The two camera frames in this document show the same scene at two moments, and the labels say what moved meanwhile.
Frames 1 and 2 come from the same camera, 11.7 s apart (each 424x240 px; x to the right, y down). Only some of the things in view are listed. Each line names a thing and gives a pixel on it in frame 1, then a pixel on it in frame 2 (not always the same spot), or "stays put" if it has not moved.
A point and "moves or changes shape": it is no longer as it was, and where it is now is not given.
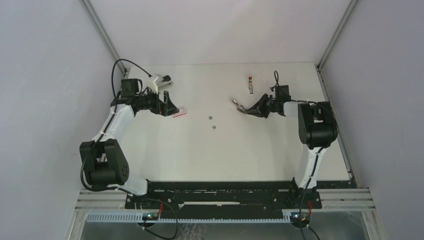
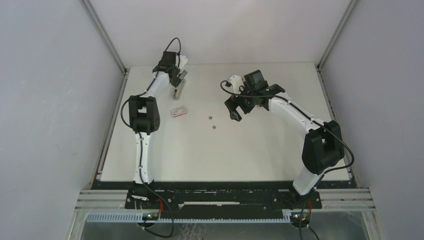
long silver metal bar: x=165 y=82 moves or changes shape
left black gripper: x=165 y=108 → x=176 y=80
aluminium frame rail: x=329 y=199 stays put
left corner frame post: x=105 y=35 stays put
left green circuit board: x=150 y=216 stays put
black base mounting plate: x=232 y=195 stays put
